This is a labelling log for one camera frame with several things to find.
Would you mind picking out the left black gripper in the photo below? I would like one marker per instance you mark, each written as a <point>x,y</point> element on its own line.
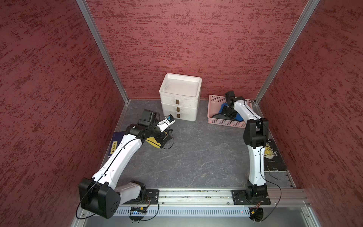
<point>162,135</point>

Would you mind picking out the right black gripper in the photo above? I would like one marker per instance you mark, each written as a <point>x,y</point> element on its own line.
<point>224,112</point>

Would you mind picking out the blue grey dishcloth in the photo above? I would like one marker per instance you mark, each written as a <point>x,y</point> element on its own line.
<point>220,116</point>

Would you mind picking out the yellow grey dishcloth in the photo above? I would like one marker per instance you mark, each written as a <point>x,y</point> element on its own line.
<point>157,142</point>

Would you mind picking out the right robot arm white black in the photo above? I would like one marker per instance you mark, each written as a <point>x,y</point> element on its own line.
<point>255,137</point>

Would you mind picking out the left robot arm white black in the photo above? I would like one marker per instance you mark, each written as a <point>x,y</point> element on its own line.
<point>100,195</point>

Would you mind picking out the pink plastic basket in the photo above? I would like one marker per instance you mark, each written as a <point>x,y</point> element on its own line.
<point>214,107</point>

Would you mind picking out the purple book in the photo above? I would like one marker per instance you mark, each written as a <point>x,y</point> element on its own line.
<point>115,142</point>

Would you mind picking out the white three-drawer storage unit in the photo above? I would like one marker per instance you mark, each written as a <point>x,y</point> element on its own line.
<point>179,95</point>

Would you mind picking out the black book gold print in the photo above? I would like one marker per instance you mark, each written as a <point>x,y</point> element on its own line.
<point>273,160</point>

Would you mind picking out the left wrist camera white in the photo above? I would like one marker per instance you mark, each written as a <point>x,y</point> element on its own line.
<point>166,123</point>

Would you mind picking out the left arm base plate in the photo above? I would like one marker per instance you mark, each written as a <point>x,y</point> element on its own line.
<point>150,198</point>

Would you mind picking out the aluminium front rail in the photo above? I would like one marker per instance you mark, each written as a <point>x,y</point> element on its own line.
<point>222,197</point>

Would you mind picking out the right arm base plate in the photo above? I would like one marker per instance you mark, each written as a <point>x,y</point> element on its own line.
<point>244,197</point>

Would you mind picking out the right corner aluminium post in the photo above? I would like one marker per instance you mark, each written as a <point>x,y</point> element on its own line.
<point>293,37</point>

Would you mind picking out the corner aluminium post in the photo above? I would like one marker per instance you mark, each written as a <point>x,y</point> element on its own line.
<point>87,15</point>
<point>293,37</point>

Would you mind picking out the left corner aluminium post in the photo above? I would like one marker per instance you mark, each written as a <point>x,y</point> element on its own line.
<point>87,15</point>

